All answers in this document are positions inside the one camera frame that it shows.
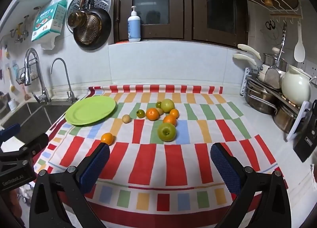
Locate black cleaver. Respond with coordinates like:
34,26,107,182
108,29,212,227
293,117,317,163

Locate steel kitchen sink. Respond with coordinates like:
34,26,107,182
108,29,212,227
0,101,80,144

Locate thin gooseneck faucet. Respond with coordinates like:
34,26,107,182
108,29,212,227
50,58,79,103

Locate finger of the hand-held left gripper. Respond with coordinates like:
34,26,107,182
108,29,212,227
0,123,21,144
0,133,49,166

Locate white wire rack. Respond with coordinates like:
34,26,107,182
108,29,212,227
243,0,301,16

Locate striped colourful tablecloth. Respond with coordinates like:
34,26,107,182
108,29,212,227
33,85,289,219

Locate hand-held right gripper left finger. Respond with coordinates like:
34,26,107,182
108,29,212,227
29,142,111,228

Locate small brass saucepan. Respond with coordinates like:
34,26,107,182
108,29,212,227
68,0,87,29

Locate large chrome faucet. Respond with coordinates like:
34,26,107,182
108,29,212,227
24,48,52,105

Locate paper towel pack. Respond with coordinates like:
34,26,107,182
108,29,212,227
31,0,68,50

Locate metal wall hooks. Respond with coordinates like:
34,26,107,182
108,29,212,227
10,15,30,43

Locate white wall socket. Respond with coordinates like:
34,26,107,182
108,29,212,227
296,61,317,75

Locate white handled knife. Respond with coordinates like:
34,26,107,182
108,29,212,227
237,44,262,60
233,53,258,66

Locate black frying pan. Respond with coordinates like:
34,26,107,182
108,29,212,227
73,0,112,51

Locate lidded steel pot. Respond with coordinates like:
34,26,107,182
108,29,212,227
263,53,288,70

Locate white rice paddle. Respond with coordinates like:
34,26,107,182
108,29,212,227
294,23,306,63

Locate dark brown window sash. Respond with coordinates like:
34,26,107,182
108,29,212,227
109,0,190,44
190,0,248,48

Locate white ceramic pitcher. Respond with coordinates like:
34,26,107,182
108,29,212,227
282,66,312,107

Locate wire sponge basket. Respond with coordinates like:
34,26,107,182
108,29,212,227
16,61,41,85

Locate large steel pot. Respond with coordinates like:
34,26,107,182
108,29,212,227
245,80,278,115

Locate large orange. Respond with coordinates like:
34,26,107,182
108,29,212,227
146,107,159,121

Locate green apple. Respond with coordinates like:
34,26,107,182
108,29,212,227
158,123,177,142

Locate yellow-green apple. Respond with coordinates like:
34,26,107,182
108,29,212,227
161,99,175,113

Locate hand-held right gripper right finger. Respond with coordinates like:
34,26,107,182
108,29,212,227
210,142,291,228

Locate green plate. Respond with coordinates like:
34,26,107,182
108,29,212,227
65,96,116,126

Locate white blue pump bottle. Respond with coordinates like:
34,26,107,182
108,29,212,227
127,6,141,43

